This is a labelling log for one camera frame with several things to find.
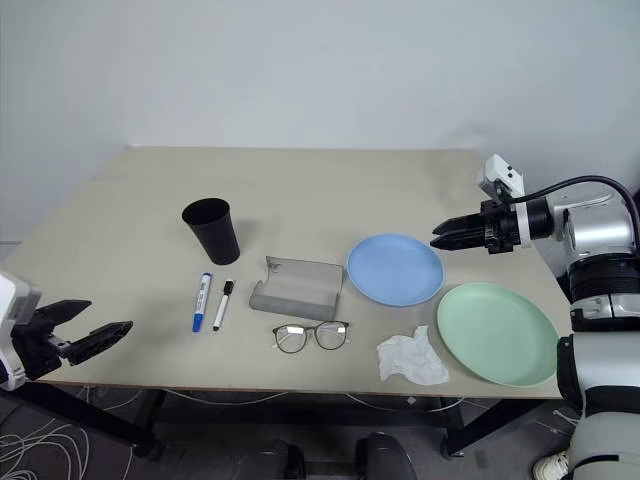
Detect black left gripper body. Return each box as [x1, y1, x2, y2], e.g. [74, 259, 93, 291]
[10, 308, 72, 382]

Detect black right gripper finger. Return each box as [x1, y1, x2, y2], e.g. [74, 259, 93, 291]
[432, 213, 485, 237]
[429, 230, 487, 253]

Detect dark rounded shape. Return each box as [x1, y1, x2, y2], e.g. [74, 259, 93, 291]
[353, 432, 411, 480]
[259, 438, 307, 480]

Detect white tissue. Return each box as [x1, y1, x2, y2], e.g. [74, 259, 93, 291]
[376, 325, 450, 387]

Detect black plastic cup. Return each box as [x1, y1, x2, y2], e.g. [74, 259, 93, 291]
[181, 197, 242, 266]

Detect white shoe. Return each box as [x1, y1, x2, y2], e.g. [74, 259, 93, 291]
[532, 448, 572, 480]

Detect white floor cable bundle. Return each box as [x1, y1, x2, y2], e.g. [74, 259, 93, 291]
[0, 385, 166, 480]

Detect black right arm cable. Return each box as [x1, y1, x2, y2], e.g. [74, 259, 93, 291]
[513, 174, 640, 236]

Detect blue plate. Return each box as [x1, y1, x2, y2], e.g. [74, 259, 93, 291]
[346, 233, 445, 308]

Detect blue and white marker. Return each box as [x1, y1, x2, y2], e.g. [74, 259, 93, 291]
[192, 271, 213, 334]

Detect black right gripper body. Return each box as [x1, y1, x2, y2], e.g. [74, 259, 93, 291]
[479, 198, 519, 257]

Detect grey rectangular sponge block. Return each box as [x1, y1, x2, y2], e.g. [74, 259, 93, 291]
[248, 255, 345, 321]

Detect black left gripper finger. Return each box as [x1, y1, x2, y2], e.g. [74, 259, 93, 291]
[64, 320, 135, 367]
[33, 299, 93, 332]

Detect thin white black-capped marker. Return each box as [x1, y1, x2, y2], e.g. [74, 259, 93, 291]
[211, 278, 236, 332]

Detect white cable under table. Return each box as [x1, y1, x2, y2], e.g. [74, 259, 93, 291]
[164, 388, 481, 414]

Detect brown-framed eyeglasses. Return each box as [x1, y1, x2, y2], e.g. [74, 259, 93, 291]
[271, 320, 351, 356]

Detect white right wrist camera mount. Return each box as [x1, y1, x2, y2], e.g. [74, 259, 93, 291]
[477, 153, 532, 250]

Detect green plate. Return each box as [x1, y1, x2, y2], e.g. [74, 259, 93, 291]
[436, 282, 560, 388]

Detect black metal table frame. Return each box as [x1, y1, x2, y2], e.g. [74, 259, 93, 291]
[0, 383, 571, 461]

